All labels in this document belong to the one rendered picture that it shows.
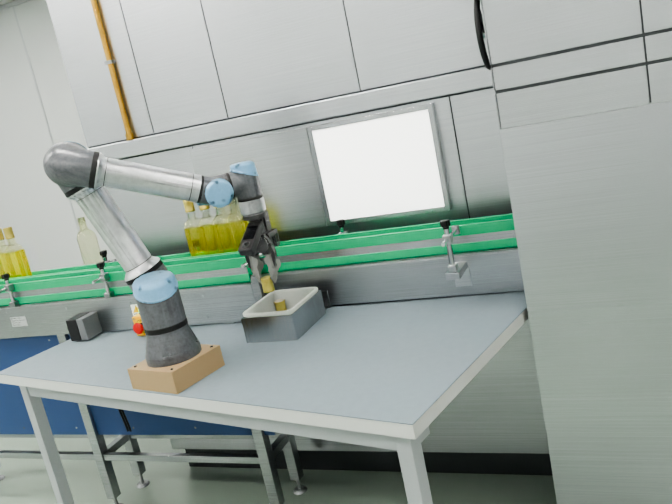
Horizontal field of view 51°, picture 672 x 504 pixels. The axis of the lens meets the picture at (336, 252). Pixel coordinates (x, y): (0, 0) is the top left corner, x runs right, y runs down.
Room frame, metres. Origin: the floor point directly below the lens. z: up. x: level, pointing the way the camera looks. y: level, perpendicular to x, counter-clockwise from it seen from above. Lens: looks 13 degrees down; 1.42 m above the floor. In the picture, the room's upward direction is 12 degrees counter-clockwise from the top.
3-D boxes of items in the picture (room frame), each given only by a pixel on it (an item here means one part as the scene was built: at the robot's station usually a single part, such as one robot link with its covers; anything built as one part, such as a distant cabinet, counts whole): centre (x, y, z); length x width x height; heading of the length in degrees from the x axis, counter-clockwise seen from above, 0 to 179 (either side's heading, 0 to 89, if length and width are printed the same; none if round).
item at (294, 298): (2.09, 0.19, 0.80); 0.22 x 0.17 x 0.09; 156
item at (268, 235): (2.09, 0.21, 1.06); 0.09 x 0.08 x 0.12; 156
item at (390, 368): (2.39, 0.09, 0.73); 1.58 x 1.52 x 0.04; 53
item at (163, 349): (1.87, 0.49, 0.86); 0.15 x 0.15 x 0.10
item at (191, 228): (2.46, 0.46, 0.99); 0.06 x 0.06 x 0.21; 65
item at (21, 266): (2.82, 1.25, 1.02); 0.06 x 0.06 x 0.28; 66
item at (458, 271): (1.97, -0.33, 0.90); 0.17 x 0.05 x 0.23; 156
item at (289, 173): (2.41, 0.02, 1.15); 0.90 x 0.03 x 0.34; 66
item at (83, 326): (2.46, 0.93, 0.79); 0.08 x 0.08 x 0.08; 66
